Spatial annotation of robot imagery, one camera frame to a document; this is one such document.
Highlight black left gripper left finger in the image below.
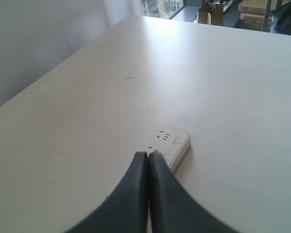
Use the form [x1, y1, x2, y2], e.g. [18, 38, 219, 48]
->
[68, 152, 149, 233]

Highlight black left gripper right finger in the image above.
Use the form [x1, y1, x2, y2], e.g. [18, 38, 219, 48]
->
[149, 152, 235, 233]

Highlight white five-outlet power strip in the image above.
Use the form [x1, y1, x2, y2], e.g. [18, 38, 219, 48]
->
[145, 124, 191, 173]

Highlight brown cardboard box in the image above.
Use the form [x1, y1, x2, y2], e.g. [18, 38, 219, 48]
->
[197, 1, 224, 26]

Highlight stacked flat cardboard boxes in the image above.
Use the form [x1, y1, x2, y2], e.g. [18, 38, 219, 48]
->
[238, 0, 267, 25]

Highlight dark object top right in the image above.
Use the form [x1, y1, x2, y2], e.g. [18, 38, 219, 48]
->
[271, 1, 291, 35]

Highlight grey metal post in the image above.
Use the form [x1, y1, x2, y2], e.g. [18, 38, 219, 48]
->
[261, 0, 272, 32]

